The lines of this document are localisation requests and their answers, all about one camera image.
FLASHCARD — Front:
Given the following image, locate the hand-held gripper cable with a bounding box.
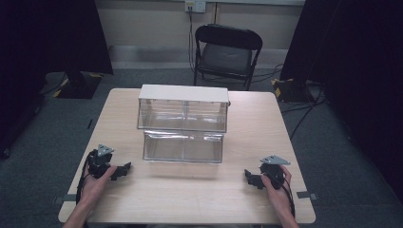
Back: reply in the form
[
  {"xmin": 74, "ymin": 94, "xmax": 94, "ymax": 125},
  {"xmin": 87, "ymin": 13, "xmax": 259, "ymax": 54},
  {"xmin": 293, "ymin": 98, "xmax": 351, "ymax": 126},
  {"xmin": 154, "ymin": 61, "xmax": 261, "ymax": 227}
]
[
  {"xmin": 280, "ymin": 176, "xmax": 297, "ymax": 219},
  {"xmin": 75, "ymin": 149, "xmax": 97, "ymax": 205}
]

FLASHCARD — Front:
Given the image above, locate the left hand-held gripper cable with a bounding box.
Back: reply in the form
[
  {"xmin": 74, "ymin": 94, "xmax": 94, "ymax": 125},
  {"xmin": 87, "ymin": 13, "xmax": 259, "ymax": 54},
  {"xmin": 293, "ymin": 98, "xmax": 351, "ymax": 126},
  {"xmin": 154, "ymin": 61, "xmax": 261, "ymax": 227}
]
[{"xmin": 75, "ymin": 149, "xmax": 97, "ymax": 205}]

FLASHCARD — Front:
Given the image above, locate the grey tape strip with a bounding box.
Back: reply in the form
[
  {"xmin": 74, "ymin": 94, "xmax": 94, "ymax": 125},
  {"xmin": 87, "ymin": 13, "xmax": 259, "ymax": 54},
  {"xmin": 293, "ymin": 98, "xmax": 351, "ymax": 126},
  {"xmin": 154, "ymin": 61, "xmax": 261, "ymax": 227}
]
[
  {"xmin": 52, "ymin": 193, "xmax": 78, "ymax": 205},
  {"xmin": 296, "ymin": 190, "xmax": 319, "ymax": 201}
]

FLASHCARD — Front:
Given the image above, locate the white wall socket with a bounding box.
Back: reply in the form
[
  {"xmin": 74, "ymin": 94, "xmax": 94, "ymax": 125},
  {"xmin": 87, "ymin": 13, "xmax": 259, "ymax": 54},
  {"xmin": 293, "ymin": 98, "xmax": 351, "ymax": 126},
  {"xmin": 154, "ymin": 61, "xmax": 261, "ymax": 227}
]
[{"xmin": 184, "ymin": 0, "xmax": 207, "ymax": 14}]

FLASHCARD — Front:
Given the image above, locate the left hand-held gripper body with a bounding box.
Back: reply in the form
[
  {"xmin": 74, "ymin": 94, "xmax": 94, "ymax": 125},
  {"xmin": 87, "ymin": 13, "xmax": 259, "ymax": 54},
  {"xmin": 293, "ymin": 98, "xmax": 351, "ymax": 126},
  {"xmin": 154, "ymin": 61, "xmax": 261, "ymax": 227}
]
[{"xmin": 86, "ymin": 143, "xmax": 115, "ymax": 180}]

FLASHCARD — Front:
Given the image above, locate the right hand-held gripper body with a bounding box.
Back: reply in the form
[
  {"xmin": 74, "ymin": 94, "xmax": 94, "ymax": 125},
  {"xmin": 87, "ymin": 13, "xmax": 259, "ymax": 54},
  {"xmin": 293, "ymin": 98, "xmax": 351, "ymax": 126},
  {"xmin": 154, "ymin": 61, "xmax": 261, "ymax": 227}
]
[{"xmin": 259, "ymin": 154, "xmax": 291, "ymax": 191}]

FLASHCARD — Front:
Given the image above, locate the black floor cable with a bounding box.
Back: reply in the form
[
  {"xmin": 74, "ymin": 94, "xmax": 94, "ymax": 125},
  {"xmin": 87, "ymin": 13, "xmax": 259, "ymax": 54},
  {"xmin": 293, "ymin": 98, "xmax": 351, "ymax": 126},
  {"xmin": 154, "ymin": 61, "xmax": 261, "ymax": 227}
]
[
  {"xmin": 252, "ymin": 63, "xmax": 285, "ymax": 84},
  {"xmin": 280, "ymin": 85, "xmax": 327, "ymax": 141}
]

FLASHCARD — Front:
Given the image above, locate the right hand-held gripper cable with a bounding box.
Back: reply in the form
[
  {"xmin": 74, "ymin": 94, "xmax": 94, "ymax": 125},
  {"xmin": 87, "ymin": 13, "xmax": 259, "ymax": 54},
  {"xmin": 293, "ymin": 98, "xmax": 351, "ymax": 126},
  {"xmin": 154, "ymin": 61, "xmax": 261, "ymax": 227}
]
[{"xmin": 280, "ymin": 176, "xmax": 297, "ymax": 219}]

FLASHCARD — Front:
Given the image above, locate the clear drawer cabinet white top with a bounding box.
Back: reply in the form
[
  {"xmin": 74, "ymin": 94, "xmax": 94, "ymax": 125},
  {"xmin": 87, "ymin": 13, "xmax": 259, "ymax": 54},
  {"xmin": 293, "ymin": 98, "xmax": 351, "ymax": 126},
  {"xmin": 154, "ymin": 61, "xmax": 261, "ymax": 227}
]
[{"xmin": 136, "ymin": 84, "xmax": 231, "ymax": 134}]

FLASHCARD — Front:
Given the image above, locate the black curtain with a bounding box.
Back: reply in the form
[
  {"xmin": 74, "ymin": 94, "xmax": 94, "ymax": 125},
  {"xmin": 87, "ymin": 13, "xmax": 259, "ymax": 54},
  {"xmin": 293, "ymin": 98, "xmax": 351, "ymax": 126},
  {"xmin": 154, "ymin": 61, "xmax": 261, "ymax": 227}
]
[
  {"xmin": 0, "ymin": 0, "xmax": 114, "ymax": 160},
  {"xmin": 279, "ymin": 0, "xmax": 403, "ymax": 203}
]

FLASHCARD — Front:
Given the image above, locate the black wall cable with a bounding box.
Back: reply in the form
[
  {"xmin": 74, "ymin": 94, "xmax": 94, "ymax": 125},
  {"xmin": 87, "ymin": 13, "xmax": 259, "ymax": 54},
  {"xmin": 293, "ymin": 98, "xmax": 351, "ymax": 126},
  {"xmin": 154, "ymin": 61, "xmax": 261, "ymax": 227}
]
[{"xmin": 188, "ymin": 6, "xmax": 197, "ymax": 74}]

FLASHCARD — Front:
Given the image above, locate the black folding chair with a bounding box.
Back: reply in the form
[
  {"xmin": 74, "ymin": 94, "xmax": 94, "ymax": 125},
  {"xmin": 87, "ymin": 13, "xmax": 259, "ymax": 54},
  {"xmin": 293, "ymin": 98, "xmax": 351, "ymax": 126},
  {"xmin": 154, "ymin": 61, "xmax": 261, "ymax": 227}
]
[{"xmin": 193, "ymin": 23, "xmax": 264, "ymax": 92}]

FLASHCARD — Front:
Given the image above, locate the black stand base striped tape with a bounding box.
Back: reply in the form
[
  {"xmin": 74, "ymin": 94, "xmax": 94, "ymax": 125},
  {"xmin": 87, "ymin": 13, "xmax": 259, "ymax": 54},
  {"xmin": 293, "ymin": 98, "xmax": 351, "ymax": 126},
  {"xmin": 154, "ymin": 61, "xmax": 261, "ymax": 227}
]
[
  {"xmin": 270, "ymin": 77, "xmax": 317, "ymax": 105},
  {"xmin": 52, "ymin": 70, "xmax": 105, "ymax": 100}
]

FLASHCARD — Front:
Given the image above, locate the clear plastic drawer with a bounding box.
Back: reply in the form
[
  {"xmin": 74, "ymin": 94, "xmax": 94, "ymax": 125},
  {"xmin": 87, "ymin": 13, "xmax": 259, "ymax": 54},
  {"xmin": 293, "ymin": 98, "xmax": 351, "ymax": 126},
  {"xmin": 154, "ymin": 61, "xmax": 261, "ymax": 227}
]
[{"xmin": 142, "ymin": 129, "xmax": 225, "ymax": 164}]

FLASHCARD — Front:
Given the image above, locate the person's right hand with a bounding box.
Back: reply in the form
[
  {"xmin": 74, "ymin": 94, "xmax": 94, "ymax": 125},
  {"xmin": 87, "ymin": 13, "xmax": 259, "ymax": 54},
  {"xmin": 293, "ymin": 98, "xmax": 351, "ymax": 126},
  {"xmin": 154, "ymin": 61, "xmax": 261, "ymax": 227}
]
[{"xmin": 260, "ymin": 164, "xmax": 295, "ymax": 214}]

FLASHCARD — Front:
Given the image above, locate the person's left hand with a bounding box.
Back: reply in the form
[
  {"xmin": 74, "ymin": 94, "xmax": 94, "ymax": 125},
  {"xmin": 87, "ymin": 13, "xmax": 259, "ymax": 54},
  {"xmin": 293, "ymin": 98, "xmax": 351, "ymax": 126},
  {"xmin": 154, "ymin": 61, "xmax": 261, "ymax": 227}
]
[{"xmin": 77, "ymin": 164, "xmax": 119, "ymax": 207}]

